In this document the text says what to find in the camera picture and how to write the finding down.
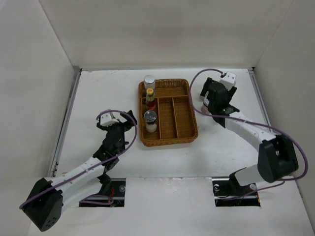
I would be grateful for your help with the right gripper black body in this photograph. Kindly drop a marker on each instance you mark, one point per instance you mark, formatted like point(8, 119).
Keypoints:
point(230, 93)

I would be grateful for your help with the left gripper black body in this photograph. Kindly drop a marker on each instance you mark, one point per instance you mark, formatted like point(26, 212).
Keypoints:
point(121, 126)

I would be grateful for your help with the black top salt grinder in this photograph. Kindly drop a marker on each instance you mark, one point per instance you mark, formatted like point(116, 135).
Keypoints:
point(150, 118)

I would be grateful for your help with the red sauce bottle yellow cap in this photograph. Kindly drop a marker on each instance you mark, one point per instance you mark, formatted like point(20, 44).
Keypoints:
point(150, 99)

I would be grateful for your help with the blue label bead bottle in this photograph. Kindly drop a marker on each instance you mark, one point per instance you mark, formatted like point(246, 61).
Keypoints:
point(149, 82)

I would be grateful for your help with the satay sauce jar white lid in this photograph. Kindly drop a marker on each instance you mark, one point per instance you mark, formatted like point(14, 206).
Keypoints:
point(204, 108)

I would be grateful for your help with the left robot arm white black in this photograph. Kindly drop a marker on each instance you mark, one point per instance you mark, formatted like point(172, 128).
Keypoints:
point(50, 197)

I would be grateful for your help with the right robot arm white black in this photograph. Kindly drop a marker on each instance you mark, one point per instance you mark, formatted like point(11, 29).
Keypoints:
point(276, 154)

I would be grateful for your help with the brown wicker divided basket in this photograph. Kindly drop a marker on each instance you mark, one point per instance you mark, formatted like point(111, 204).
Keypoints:
point(176, 122)

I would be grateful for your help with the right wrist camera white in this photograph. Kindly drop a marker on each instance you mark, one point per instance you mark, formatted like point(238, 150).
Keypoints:
point(228, 79)

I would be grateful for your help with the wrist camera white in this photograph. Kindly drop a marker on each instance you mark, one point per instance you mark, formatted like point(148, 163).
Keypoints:
point(107, 119)
point(228, 79)

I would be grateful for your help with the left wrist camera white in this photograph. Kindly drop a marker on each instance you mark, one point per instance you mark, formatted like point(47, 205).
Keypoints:
point(107, 119)

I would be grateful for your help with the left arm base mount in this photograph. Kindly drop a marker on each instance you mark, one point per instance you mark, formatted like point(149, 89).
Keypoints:
point(111, 196)

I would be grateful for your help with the aluminium table edge rail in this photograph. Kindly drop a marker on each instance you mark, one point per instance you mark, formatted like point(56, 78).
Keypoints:
point(61, 136)

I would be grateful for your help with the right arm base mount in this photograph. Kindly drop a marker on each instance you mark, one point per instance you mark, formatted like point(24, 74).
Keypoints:
point(226, 195)

